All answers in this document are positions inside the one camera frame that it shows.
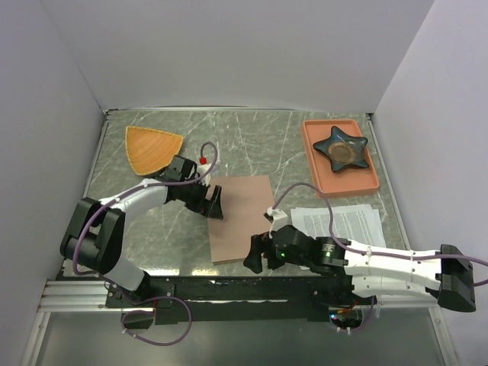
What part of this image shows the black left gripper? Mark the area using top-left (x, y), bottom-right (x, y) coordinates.
top-left (179, 176), bottom-right (223, 219)

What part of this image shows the pink file folder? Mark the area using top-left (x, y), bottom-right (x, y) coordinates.
top-left (207, 175), bottom-right (275, 264)

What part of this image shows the printed paper sheets stack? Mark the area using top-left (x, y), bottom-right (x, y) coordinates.
top-left (291, 204), bottom-right (386, 248)

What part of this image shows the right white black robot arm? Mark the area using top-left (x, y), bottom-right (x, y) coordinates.
top-left (243, 225), bottom-right (476, 313)

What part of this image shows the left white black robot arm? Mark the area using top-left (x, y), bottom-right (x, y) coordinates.
top-left (60, 156), bottom-right (223, 307)

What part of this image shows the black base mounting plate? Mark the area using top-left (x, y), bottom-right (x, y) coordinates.
top-left (109, 276), bottom-right (376, 325)

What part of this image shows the dark star-shaped dish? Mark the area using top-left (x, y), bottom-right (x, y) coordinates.
top-left (312, 126), bottom-right (369, 173)

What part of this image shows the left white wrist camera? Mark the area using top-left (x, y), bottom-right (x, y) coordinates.
top-left (197, 156), bottom-right (212, 176)

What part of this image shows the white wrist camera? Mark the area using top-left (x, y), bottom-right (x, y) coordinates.
top-left (197, 156), bottom-right (212, 176)
top-left (265, 207), bottom-right (288, 233)

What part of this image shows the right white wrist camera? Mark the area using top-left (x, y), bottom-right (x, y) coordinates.
top-left (265, 207), bottom-right (288, 233)

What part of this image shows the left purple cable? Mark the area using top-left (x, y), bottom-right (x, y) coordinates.
top-left (72, 142), bottom-right (219, 346)

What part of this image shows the aluminium frame rail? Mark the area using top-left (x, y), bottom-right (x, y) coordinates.
top-left (38, 279), bottom-right (438, 313)

